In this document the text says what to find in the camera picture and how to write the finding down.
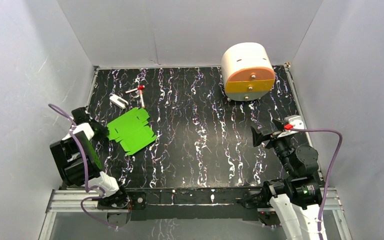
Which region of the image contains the round cream drawer cabinet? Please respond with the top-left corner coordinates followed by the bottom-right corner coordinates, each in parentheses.
top-left (221, 42), bottom-right (276, 102)

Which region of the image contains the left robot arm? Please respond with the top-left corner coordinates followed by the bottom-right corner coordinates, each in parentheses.
top-left (48, 103), bottom-right (130, 209)

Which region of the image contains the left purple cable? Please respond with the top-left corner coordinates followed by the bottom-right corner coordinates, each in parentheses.
top-left (48, 103), bottom-right (120, 230)

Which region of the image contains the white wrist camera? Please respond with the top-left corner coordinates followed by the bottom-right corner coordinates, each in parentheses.
top-left (61, 122), bottom-right (95, 141)
top-left (279, 115), bottom-right (305, 137)

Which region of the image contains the pink tube pen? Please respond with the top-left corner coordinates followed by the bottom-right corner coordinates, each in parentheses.
top-left (139, 90), bottom-right (145, 109)

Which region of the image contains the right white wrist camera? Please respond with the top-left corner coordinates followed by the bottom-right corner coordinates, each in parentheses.
top-left (279, 115), bottom-right (305, 137)

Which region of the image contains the small white plastic clip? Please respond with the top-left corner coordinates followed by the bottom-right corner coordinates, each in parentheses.
top-left (109, 94), bottom-right (129, 110)

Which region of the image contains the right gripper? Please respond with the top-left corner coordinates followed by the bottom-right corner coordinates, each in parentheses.
top-left (249, 117), bottom-right (295, 176)

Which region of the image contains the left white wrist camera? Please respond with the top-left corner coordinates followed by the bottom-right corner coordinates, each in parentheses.
top-left (61, 122), bottom-right (95, 141)

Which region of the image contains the red capped marker pen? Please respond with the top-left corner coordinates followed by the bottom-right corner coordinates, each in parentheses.
top-left (125, 85), bottom-right (145, 94)

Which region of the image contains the green paper box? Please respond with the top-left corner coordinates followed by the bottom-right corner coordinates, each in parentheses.
top-left (106, 107), bottom-right (157, 156)

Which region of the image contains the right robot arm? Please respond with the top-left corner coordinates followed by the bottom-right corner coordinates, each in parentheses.
top-left (242, 115), bottom-right (326, 240)

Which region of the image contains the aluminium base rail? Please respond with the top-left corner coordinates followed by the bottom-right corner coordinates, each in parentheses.
top-left (46, 188), bottom-right (342, 214)

